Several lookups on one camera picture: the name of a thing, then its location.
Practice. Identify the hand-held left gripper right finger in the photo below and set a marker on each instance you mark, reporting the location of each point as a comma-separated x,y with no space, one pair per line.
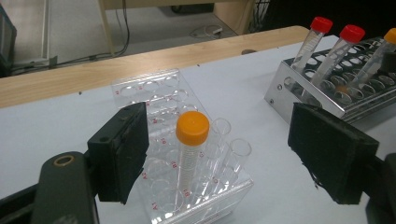
330,155

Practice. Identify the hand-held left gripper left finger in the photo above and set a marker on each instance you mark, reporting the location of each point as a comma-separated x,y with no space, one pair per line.
118,155

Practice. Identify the orange-capped test tube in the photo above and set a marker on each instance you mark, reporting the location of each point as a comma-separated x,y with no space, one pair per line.
390,35
192,129

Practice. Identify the red-capped test tube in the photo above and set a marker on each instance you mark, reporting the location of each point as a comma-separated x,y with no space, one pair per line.
321,25
351,33

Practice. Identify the clear plastic tube rack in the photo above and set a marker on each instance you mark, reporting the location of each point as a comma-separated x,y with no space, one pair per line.
155,186

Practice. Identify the metal tube rack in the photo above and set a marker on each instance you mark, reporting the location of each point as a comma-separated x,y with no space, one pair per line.
280,87

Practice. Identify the wooden table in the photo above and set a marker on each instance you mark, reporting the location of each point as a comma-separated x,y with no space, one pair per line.
93,74

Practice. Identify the clear open test tube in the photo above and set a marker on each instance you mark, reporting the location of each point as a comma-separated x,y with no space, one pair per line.
238,158
218,146

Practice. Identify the black cabinet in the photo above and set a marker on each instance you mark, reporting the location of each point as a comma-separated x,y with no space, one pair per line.
6,40

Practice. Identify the wooden desk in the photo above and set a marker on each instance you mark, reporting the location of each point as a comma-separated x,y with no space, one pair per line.
233,15

